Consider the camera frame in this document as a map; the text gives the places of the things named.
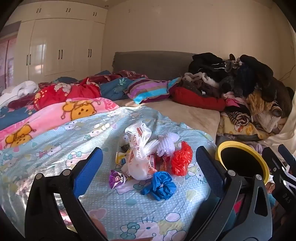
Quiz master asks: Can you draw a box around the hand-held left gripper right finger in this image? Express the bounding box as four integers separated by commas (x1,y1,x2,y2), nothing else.
185,146,273,241

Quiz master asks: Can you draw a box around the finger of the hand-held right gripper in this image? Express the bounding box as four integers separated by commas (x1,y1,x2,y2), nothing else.
262,147,289,180
277,144,296,168

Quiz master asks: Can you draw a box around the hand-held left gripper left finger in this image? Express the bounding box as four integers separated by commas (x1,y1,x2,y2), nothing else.
24,146,108,241

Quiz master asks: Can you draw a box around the purple snack wrapper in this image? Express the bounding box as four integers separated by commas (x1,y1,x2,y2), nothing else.
109,169,127,190

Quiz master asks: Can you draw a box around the yellow trash bin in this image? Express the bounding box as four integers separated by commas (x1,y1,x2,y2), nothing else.
215,140,270,186

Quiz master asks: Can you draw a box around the white yellow snack bag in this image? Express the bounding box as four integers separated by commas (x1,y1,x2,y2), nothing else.
116,152,129,166

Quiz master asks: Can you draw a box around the red snack packet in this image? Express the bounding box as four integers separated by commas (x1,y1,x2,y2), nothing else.
149,155,173,175

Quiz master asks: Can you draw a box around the white foam fruit net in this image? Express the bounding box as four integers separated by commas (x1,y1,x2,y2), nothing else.
156,131,180,159

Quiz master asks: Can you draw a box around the blue plastic bag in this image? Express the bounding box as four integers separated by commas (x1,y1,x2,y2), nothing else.
140,171,177,202

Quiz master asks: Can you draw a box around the cream satin cloth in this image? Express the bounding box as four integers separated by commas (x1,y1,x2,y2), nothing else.
266,89,296,149

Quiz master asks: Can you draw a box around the light blue cat print blanket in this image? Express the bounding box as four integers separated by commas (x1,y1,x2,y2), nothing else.
0,107,216,241

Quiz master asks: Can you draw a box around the white fleece garment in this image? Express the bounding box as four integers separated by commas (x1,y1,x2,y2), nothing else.
259,111,281,132

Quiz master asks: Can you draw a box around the yellow cartoon blanket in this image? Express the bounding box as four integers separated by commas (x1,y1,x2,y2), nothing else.
217,111,285,141

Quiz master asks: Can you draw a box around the tiger striped garment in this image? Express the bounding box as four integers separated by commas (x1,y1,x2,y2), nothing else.
225,111,251,127

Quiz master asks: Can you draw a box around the mustard fuzzy garment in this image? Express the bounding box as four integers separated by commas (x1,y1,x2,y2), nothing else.
246,89,274,116

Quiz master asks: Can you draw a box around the beige bed sheet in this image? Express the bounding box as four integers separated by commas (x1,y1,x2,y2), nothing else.
113,98,221,137

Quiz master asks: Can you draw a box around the pink bear print blanket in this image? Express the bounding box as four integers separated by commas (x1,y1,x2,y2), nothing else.
0,97,119,150

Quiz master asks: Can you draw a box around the pink garment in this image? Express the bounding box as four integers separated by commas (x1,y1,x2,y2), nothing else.
225,97,245,107

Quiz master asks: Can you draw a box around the red folded garment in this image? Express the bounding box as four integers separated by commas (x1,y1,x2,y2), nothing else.
170,86,226,112

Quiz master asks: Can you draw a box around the pile of clothes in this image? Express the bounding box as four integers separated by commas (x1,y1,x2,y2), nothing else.
239,54,292,116

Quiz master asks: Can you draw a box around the dark dotted garment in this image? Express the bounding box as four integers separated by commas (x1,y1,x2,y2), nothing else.
181,80,222,98

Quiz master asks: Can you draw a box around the red floral quilt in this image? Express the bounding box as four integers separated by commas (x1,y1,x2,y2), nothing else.
33,77,102,110

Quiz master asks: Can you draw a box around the navy fuzzy garment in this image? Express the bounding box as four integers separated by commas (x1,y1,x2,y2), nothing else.
236,64,255,95

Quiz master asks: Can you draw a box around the grey fuzzy garment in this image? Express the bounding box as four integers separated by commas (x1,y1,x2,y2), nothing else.
220,75,238,93

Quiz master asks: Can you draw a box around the blue leaf print quilt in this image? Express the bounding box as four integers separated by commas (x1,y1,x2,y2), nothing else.
99,74,139,101

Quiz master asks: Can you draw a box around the cream knit garment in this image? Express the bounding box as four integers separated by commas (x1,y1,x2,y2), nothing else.
184,72,220,88

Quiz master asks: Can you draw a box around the striped pillow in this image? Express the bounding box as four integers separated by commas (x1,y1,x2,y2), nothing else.
125,77,172,105

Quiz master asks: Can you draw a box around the black jacket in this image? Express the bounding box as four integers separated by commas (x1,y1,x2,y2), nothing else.
188,53,226,77

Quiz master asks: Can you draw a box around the maroon floral cloth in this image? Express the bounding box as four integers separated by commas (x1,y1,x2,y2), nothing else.
112,70,148,80

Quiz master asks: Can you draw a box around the grey headboard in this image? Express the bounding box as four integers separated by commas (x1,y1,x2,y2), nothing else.
112,51,197,75

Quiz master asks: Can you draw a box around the white wardrobe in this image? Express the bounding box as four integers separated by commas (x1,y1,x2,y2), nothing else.
17,0,108,82

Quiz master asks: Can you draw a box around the pink patterned curtain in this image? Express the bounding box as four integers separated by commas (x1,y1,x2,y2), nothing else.
0,37,18,93

